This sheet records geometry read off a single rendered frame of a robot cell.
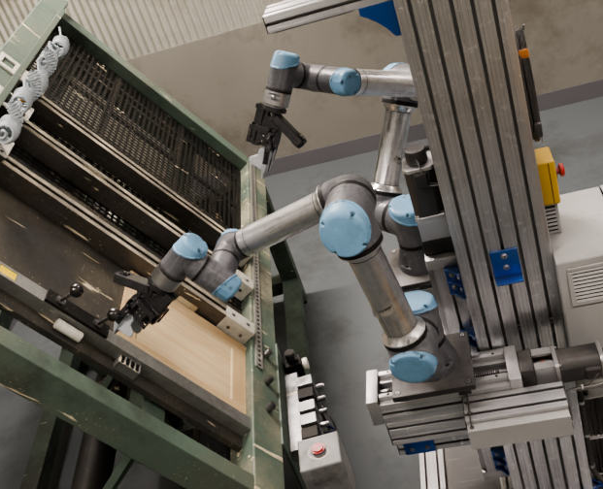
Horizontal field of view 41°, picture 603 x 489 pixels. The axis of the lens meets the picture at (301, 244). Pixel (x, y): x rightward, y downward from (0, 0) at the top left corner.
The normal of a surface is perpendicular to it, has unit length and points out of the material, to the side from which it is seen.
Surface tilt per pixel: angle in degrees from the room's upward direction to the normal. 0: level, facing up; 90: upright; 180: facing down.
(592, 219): 0
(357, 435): 0
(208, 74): 90
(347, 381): 0
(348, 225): 82
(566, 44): 90
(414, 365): 97
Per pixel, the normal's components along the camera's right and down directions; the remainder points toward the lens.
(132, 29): -0.07, 0.54
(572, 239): -0.29, -0.81
